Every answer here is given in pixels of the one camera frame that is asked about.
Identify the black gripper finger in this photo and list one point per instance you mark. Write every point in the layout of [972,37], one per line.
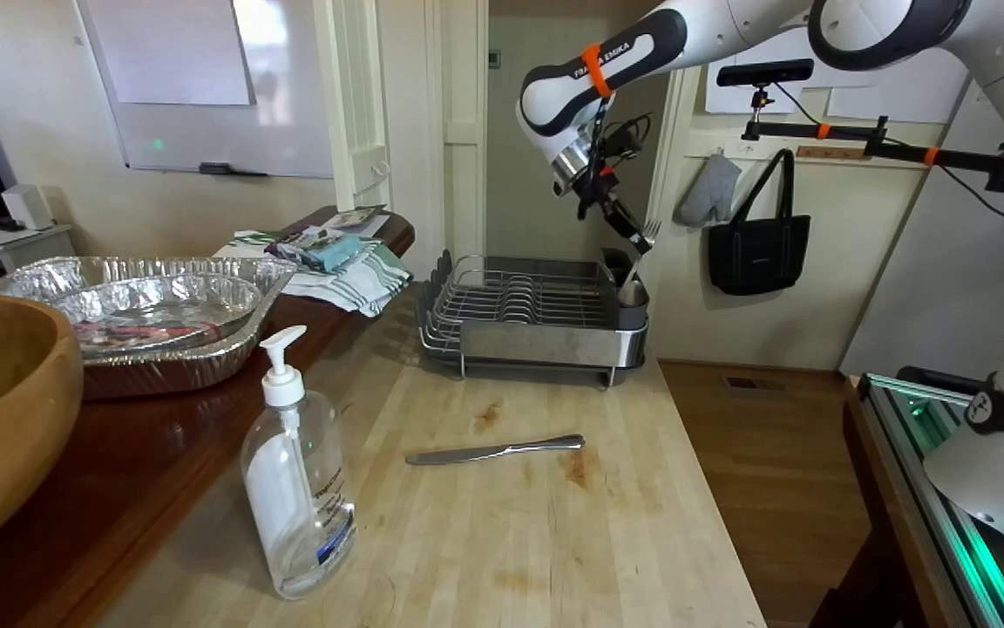
[621,229]
[646,240]

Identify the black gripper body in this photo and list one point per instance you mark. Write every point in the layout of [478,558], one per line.
[599,188]

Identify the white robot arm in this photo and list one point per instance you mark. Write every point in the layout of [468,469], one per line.
[905,261]

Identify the grey oven mitt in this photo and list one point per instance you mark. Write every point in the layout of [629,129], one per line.
[710,195]

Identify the black tote bag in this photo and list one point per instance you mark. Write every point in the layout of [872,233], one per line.
[762,254]

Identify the steel dish rack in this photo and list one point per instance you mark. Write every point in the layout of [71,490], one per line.
[532,310]

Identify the silver table knife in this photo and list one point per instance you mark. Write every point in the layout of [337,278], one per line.
[461,454]

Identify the striped dish towels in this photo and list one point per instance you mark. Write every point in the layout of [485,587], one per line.
[337,258]

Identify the clear sanitizer pump bottle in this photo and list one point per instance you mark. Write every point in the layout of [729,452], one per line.
[293,476]

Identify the white whiteboard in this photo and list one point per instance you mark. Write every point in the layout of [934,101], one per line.
[212,83]

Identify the aluminium foil tray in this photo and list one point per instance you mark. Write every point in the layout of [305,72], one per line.
[155,326]

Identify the dark wooden side table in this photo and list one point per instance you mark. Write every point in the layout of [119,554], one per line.
[148,445]

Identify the black camera on boom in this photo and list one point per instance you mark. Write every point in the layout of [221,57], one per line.
[869,138]

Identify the green lit robot base rail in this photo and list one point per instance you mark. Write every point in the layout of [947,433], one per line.
[934,485]

